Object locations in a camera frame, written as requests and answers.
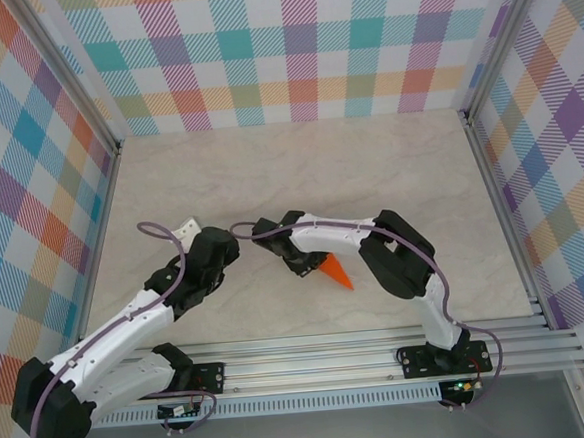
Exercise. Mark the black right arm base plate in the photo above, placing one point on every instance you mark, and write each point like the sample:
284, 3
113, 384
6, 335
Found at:
415, 363

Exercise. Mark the black circuit board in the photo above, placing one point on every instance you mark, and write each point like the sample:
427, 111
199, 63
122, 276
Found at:
175, 411

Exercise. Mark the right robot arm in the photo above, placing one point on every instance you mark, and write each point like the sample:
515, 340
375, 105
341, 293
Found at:
333, 238

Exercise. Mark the aluminium corner post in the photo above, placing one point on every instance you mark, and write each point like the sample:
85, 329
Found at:
502, 39
66, 69

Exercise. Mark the aluminium rail frame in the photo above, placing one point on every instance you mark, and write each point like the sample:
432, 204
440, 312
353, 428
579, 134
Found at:
307, 363

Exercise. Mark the orange paper sheet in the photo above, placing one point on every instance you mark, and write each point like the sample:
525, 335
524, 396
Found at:
336, 271

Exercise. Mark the circuit board with green light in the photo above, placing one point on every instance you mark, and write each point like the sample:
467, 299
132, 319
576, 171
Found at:
461, 386

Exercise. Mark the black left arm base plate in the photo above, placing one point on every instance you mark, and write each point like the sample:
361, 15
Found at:
213, 377

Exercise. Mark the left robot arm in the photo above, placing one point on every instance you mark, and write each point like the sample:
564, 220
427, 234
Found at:
108, 354

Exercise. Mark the aluminium side rail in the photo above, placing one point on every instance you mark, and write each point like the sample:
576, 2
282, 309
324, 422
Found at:
95, 243
504, 214

